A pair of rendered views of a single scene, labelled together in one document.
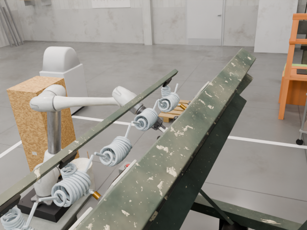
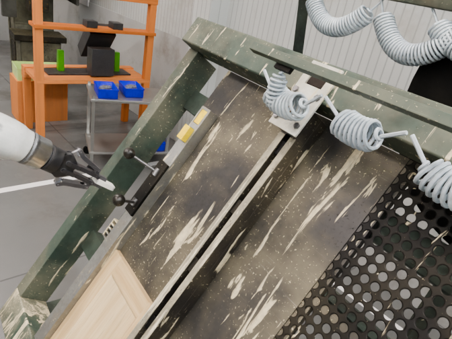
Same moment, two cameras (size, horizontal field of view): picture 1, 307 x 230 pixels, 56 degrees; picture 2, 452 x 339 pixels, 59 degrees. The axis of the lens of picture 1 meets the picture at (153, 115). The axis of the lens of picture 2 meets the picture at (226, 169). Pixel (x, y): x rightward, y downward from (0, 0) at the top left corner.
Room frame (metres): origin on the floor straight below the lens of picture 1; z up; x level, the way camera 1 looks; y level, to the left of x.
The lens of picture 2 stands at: (0.85, 0.80, 2.08)
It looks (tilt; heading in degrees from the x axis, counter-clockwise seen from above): 25 degrees down; 293
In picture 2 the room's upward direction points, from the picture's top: 11 degrees clockwise
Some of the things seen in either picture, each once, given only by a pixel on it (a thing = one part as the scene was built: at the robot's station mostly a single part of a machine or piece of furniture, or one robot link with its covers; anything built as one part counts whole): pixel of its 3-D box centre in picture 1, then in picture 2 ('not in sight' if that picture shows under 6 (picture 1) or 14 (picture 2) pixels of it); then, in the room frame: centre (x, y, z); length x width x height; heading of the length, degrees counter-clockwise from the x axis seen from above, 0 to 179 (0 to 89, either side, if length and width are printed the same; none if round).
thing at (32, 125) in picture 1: (47, 129); not in sight; (3.28, 1.36, 0.63); 0.50 x 0.42 x 1.25; 158
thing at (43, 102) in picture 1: (44, 103); not in sight; (1.81, 0.73, 1.59); 0.18 x 0.14 x 0.13; 83
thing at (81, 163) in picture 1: (81, 173); not in sight; (2.84, 0.90, 0.24); 0.32 x 0.30 x 0.47; 158
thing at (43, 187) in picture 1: (44, 177); not in sight; (1.79, 0.85, 1.00); 0.18 x 0.16 x 0.22; 173
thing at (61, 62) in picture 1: (63, 80); not in sight; (5.31, 1.67, 0.62); 0.65 x 0.53 x 1.24; 158
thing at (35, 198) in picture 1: (45, 194); not in sight; (1.76, 0.86, 0.86); 0.22 x 0.18 x 0.06; 159
